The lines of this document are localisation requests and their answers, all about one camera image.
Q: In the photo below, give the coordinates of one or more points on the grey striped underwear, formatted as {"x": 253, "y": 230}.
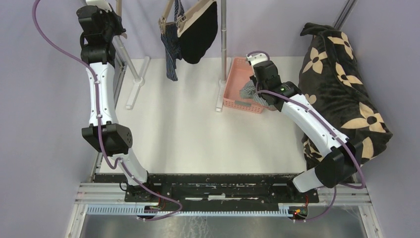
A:
{"x": 248, "y": 91}

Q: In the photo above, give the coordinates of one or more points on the navy striped underwear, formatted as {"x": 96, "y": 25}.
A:
{"x": 171, "y": 44}

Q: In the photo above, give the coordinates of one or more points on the black floral blanket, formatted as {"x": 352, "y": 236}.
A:
{"x": 331, "y": 82}

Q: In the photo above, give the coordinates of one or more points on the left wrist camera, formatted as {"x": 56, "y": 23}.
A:
{"x": 101, "y": 4}

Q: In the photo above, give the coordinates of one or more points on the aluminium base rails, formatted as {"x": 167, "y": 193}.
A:
{"x": 108, "y": 199}

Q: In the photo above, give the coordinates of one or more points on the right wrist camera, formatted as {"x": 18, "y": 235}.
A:
{"x": 257, "y": 58}

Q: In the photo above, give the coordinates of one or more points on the black underwear beige waistband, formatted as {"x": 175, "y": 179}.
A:
{"x": 200, "y": 36}

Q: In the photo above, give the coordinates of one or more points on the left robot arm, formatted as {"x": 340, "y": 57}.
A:
{"x": 137, "y": 177}

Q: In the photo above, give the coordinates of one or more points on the pink plastic basket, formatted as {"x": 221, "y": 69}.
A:
{"x": 238, "y": 76}

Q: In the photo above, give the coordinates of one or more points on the aluminium frame profile right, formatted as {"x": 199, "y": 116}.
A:
{"x": 344, "y": 13}

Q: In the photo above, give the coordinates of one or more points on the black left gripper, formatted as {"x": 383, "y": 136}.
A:
{"x": 116, "y": 19}

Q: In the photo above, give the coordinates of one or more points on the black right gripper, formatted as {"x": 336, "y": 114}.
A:
{"x": 253, "y": 76}

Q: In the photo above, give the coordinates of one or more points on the beige clip hanger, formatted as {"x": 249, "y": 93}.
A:
{"x": 118, "y": 10}
{"x": 163, "y": 21}
{"x": 187, "y": 19}

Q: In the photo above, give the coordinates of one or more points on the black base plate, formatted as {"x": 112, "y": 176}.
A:
{"x": 170, "y": 191}

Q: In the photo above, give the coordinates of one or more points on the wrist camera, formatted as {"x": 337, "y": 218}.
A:
{"x": 257, "y": 58}
{"x": 101, "y": 4}

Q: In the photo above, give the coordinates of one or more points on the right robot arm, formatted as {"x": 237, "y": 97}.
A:
{"x": 342, "y": 157}

